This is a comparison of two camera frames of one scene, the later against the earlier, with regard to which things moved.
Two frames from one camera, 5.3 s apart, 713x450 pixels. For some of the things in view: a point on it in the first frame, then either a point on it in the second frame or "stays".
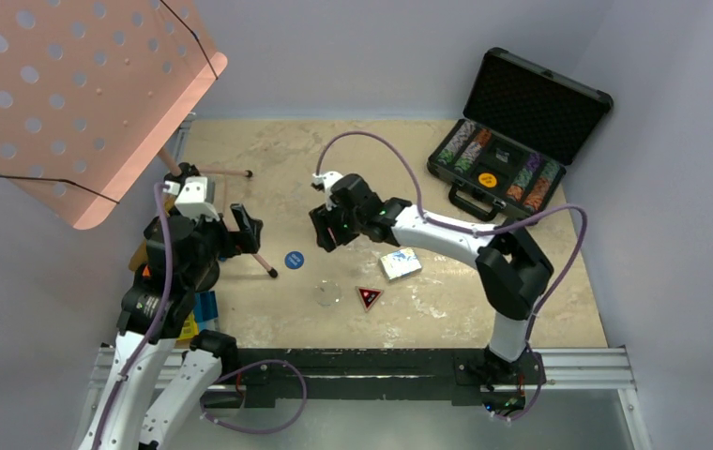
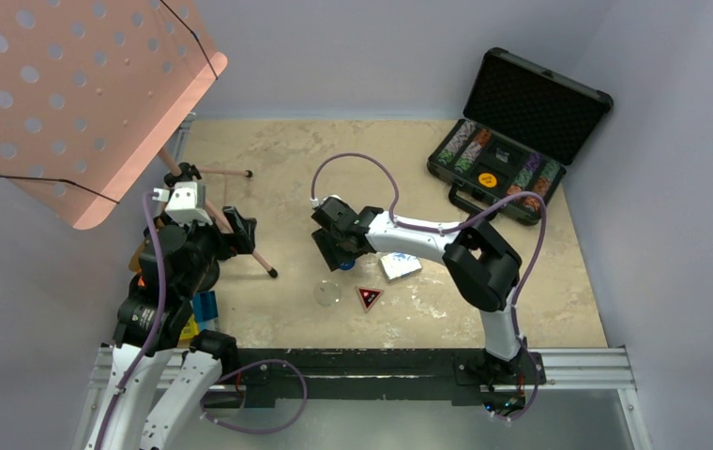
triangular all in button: x=369 y=296 stays
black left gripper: x=233 y=242 stays
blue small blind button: x=294 y=260 to x=346 y=264
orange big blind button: x=487 y=179 stays
